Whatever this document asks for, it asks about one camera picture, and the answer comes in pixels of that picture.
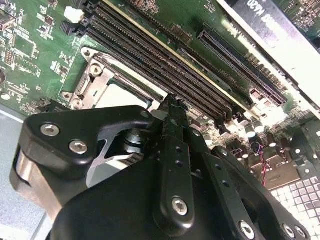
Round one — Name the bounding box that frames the metal socket cover frame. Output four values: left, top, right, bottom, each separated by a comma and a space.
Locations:
72, 53, 168, 111

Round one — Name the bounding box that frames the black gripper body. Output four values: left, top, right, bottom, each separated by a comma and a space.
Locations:
12, 124, 238, 240

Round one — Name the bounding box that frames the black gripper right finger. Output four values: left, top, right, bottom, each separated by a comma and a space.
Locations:
184, 107, 313, 240

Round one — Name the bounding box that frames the metal wire locking lever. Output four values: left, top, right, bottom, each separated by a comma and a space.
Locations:
93, 53, 176, 101

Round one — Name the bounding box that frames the silver green CPU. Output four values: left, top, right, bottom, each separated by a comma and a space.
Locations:
94, 83, 154, 111

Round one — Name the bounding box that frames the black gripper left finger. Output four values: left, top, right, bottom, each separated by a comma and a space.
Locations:
9, 93, 196, 232

